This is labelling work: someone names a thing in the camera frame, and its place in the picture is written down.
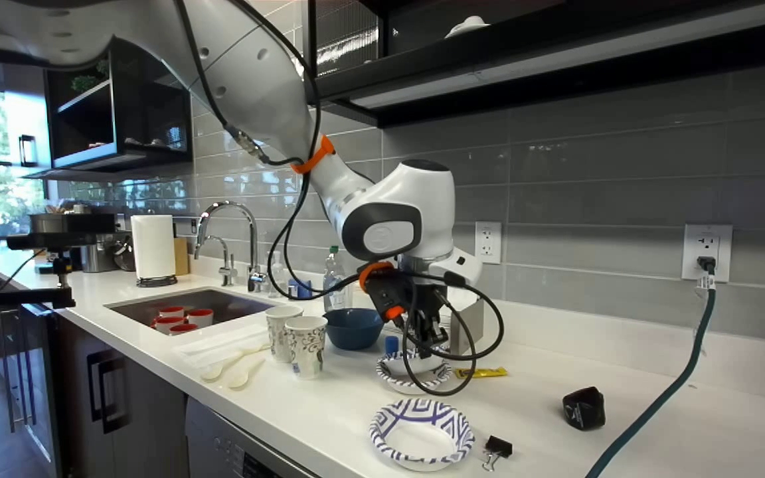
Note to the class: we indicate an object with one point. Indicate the patterned paper cup rear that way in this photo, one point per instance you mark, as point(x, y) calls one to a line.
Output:
point(276, 329)

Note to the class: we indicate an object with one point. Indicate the blue patterned paper bowl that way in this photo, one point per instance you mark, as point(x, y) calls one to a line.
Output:
point(419, 433)
point(415, 375)

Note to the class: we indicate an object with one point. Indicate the yellow small object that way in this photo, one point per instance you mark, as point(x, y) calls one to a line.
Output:
point(480, 372)

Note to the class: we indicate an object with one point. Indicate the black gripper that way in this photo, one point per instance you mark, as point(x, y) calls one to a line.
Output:
point(407, 303)

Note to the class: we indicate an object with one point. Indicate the white wall outlet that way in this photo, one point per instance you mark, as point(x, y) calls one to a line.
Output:
point(707, 243)
point(490, 243)

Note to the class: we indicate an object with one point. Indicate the black round tape measure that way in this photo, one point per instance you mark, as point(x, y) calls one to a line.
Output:
point(583, 410)

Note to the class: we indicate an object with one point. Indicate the white wall outlet right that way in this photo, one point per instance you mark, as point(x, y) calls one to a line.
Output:
point(707, 243)

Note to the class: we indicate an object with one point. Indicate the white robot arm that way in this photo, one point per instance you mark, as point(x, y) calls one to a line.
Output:
point(225, 53)

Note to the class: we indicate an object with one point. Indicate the plastic water bottle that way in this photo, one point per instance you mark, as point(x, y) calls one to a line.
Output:
point(332, 275)

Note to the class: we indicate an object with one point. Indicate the black wall cabinet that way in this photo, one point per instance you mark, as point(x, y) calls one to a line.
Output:
point(114, 113)

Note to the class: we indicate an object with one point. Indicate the dark lower cabinet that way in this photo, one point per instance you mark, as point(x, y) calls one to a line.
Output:
point(82, 408)

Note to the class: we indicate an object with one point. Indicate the metal box container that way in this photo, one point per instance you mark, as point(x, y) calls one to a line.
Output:
point(463, 319)

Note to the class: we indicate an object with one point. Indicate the white plastic spoon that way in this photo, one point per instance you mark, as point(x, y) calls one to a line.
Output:
point(247, 363)

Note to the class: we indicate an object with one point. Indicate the patterned paper cup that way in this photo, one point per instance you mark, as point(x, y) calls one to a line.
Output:
point(306, 343)
point(276, 329)

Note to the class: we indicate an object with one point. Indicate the black upper shelf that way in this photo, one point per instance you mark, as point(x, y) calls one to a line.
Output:
point(393, 62)

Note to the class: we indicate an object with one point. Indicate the steel kitchen sink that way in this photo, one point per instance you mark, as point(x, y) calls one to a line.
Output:
point(217, 301)

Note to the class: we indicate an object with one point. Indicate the black binder clip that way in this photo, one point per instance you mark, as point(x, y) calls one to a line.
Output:
point(494, 450)

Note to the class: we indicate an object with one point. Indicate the dark blue bowl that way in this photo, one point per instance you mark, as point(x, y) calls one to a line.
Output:
point(354, 328)

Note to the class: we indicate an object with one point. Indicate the white wall outlet left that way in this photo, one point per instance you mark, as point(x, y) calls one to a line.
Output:
point(490, 243)

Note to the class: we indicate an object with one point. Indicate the chrome kitchen faucet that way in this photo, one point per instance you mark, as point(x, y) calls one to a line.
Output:
point(247, 275)

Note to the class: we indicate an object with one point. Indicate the patterned paper cup front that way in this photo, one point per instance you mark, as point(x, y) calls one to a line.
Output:
point(306, 343)

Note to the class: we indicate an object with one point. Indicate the paper towel roll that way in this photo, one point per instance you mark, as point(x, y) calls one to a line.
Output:
point(151, 250)

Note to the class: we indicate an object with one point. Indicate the red cups in sink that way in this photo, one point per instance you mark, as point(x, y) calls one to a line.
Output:
point(176, 319)

